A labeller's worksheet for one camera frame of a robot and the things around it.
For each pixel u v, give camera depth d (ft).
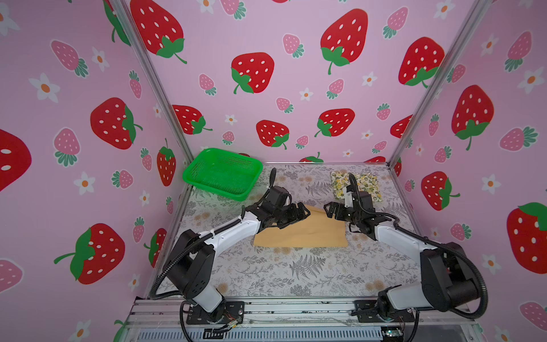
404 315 2.45
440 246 1.50
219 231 1.64
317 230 3.29
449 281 1.42
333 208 2.68
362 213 2.27
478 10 2.26
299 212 2.46
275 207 2.18
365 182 3.64
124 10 2.22
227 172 3.80
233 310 2.46
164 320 2.40
